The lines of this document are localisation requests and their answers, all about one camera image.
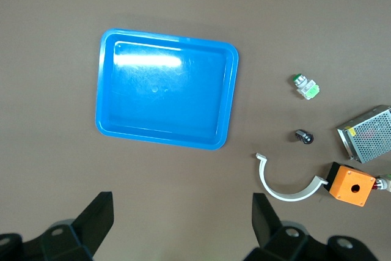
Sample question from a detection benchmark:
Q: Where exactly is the metal mesh power supply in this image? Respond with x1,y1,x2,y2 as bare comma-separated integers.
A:
336,105,391,164

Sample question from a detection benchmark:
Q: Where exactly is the orange button box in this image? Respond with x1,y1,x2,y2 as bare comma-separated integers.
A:
326,161,377,208

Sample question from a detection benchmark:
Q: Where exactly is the black cylindrical capacitor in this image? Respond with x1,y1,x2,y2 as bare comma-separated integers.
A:
294,129,315,146

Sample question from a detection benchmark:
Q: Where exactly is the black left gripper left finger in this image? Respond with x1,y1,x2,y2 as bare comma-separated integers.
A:
0,191,115,261

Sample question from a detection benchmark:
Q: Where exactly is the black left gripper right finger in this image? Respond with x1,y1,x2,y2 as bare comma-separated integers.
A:
243,193,378,261

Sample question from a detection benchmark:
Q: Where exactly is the blue plastic tray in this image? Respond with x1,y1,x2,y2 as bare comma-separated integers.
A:
94,28,239,151

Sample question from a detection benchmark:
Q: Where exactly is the large white curved bracket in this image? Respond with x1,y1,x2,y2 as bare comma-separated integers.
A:
255,152,329,202

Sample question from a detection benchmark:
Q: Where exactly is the green white push button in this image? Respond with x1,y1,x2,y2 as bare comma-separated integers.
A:
288,73,321,100

